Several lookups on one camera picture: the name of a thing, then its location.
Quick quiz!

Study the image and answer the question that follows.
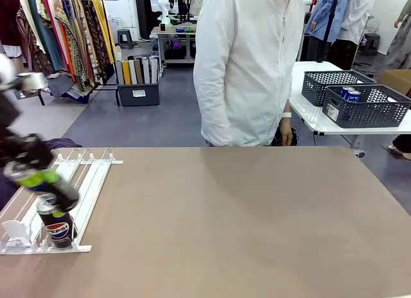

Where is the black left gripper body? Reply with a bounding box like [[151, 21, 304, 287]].
[[0, 133, 55, 175]]

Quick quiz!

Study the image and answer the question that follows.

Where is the black Pepsi can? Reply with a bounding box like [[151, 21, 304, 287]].
[[3, 161, 80, 213], [36, 195, 75, 249]]

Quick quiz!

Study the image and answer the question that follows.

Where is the person's left hand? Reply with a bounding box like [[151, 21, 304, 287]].
[[279, 118, 295, 147]]

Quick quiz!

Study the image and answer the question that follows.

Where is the dark purple cloth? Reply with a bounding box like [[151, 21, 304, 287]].
[[44, 137, 83, 151]]

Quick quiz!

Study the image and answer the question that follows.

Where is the silver round metal stand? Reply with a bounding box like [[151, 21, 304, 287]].
[[15, 72, 49, 107]]

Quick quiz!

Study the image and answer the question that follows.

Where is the grey cloth on floor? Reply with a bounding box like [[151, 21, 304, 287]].
[[48, 74, 78, 98]]

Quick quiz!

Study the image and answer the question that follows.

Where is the blue patterned cloth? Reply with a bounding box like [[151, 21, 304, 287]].
[[66, 85, 94, 105]]

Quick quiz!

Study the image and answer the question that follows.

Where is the grey-white fabric roll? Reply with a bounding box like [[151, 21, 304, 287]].
[[114, 60, 125, 85]]

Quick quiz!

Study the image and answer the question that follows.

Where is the clothes rack with colourful garments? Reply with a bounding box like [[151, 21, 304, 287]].
[[0, 0, 117, 103]]

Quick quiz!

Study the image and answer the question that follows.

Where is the grey plastic storage bin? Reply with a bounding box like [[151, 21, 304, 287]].
[[115, 81, 161, 107]]

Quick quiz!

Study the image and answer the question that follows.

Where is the yellow fabric roll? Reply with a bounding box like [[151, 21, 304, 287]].
[[121, 60, 132, 85]]

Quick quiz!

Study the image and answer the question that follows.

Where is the cream fabric roll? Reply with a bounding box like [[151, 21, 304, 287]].
[[128, 59, 138, 85]]

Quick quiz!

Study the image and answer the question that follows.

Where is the brown fabric roll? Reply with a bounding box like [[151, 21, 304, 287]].
[[134, 59, 144, 85]]

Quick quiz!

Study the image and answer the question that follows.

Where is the grey plastic stool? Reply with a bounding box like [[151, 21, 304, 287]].
[[117, 28, 134, 50]]

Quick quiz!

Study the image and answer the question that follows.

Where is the background work table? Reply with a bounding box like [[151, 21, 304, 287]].
[[150, 24, 197, 66]]

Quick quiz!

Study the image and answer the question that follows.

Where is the person in white jacket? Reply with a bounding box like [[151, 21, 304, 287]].
[[192, 0, 306, 148]]

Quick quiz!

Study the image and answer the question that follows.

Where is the white side table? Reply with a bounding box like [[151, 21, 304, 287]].
[[288, 60, 411, 159]]

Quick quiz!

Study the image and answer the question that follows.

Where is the mannequin in blue shirt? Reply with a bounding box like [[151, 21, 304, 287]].
[[304, 0, 338, 63]]

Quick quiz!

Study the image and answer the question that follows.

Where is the black pole stand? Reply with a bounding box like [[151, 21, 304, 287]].
[[316, 0, 342, 64]]

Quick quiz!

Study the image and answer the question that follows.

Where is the dark grey labelled lattice basket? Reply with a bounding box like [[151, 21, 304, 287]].
[[322, 85, 411, 129]]

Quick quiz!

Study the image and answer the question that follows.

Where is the mannequin in white shirt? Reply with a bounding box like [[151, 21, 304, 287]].
[[330, 0, 375, 71]]

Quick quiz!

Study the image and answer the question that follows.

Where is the black plastic stool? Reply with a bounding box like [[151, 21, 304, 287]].
[[363, 33, 381, 57]]

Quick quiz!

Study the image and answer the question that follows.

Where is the brown cardboard box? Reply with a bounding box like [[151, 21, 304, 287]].
[[377, 69, 411, 96]]

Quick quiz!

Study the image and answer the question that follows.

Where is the mannequin in grey dress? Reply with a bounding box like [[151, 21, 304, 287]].
[[383, 0, 411, 71]]

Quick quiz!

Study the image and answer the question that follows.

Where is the white wire can dispenser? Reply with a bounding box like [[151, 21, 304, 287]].
[[0, 147, 125, 256]]

